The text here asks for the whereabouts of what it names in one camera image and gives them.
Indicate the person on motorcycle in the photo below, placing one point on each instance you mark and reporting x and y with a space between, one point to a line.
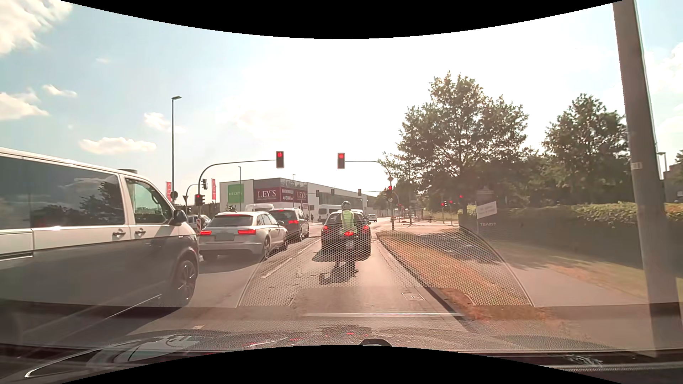
347 224

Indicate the black car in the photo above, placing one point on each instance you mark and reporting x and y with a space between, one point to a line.
331 237

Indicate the dark estate car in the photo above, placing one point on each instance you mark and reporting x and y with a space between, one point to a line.
291 221

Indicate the white commercial building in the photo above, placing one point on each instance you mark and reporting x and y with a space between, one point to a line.
283 194

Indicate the silver estate car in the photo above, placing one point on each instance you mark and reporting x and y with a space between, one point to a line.
240 232

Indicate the red brick cycle path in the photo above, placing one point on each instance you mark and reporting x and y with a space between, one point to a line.
427 261

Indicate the distant traffic lights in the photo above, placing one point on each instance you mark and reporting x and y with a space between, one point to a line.
451 203

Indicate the large leafy tree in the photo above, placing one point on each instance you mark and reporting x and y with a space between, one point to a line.
587 152
459 144

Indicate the red flag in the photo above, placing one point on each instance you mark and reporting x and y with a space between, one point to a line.
213 189
168 190

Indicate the white sign board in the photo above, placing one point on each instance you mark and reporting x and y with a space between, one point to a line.
486 209

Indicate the car's own bonnet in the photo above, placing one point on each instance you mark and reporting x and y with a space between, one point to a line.
341 341

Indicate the green hedge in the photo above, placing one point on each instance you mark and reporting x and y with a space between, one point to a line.
565 224

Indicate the grey pavement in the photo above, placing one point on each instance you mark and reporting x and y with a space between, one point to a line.
555 288

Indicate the white and grey van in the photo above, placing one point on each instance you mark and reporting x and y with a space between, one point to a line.
80 240

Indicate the thick grey pole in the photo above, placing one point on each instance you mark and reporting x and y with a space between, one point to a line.
643 176

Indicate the tall lamp post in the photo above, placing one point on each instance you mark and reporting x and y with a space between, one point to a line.
173 149

